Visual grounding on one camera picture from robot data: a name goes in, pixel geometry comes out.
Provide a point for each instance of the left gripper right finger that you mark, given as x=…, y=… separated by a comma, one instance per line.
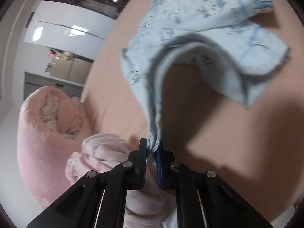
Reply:
x=204, y=199

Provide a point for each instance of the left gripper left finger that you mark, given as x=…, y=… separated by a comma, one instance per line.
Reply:
x=80, y=205

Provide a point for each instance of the rolled pink quilt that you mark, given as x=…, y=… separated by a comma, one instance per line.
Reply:
x=51, y=127

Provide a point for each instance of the white glossy wardrobe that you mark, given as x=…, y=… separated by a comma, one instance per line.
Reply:
x=68, y=28

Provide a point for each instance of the beige cabinet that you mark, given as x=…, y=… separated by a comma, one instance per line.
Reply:
x=74, y=70

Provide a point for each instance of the light blue cartoon pajama garment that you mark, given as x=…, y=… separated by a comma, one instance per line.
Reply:
x=236, y=56

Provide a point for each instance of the pink clothes pile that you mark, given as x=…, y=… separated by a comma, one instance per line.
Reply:
x=149, y=207

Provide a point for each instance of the pink bed sheet mattress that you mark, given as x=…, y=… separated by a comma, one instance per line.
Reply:
x=258, y=152

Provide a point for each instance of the grey room door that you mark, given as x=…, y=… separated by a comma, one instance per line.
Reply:
x=33, y=82

